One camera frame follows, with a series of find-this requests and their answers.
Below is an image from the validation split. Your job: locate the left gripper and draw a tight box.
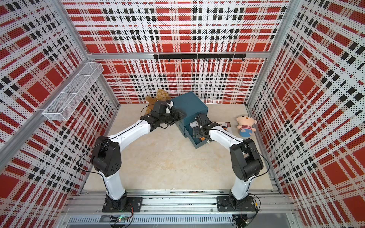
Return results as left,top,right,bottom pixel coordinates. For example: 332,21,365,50
160,109,186,125

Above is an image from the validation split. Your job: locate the teal bottom drawer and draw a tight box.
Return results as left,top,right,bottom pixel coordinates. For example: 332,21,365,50
184,120,209,149

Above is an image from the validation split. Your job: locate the teal drawer cabinet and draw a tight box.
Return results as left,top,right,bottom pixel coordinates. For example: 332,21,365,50
171,91,208,138

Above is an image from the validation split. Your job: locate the orange flower seed bag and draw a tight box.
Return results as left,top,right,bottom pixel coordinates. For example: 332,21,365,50
217,122,231,128

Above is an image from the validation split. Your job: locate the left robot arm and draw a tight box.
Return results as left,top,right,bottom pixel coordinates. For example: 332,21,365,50
91,100,186,201

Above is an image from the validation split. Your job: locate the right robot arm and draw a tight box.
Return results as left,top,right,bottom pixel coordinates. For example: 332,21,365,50
193,114,264,201

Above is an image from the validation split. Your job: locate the brown teddy bear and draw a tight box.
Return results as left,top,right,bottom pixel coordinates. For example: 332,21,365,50
145,89,171,114

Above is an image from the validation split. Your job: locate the pink pig plush doll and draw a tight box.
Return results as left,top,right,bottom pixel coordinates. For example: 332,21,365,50
236,115,257,138

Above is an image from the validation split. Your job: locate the green circuit board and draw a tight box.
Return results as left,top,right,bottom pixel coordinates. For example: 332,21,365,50
110,216,129,223

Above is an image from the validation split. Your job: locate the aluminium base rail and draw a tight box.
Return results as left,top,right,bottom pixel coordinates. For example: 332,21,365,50
58,190,299,228

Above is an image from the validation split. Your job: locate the black hook rail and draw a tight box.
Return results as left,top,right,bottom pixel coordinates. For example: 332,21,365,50
153,53,247,60

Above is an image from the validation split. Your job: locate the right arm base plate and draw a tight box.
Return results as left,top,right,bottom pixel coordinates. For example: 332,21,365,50
216,196,256,212

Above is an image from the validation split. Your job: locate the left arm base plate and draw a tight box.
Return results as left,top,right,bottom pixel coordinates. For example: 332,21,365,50
102,196,143,213

